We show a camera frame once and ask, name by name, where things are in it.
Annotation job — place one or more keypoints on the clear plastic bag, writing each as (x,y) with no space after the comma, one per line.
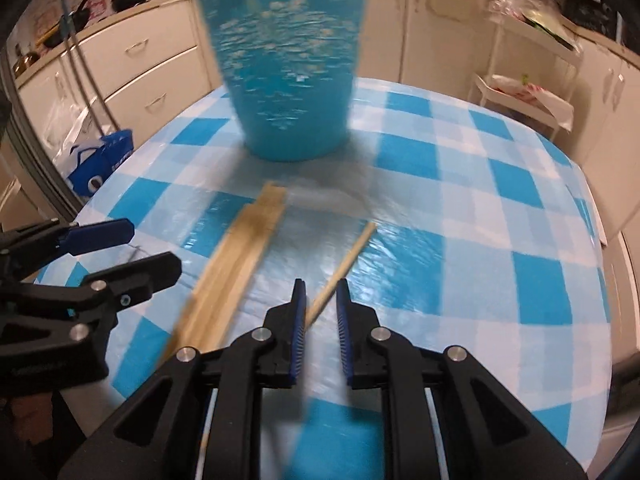
(530,10)

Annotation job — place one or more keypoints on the red white plastic bag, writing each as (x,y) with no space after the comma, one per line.
(530,94)

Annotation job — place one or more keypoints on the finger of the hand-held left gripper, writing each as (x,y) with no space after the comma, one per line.
(97,236)
(137,275)

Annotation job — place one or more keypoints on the black dish rack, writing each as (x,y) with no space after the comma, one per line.
(600,5)

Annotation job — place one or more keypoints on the grey metal pole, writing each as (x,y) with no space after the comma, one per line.
(97,90)
(82,85)

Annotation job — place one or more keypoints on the blue white checked tablecloth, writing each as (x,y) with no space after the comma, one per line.
(450,260)

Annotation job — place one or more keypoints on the black pot with yellow rim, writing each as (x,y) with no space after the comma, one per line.
(80,12)

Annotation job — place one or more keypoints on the blue shopping bag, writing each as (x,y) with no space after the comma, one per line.
(115,150)

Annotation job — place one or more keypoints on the grey sliding door frame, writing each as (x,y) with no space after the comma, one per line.
(30,145)

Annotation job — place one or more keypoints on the blue perforated utensil holder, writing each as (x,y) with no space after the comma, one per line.
(290,60)

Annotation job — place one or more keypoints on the brass pot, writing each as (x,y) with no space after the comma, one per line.
(25,60)

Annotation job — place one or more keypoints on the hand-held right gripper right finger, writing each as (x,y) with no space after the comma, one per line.
(344,335)

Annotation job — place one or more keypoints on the white metal trolley rack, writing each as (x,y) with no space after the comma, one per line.
(500,85)

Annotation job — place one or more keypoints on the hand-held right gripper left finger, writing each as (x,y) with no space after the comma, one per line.
(298,332)

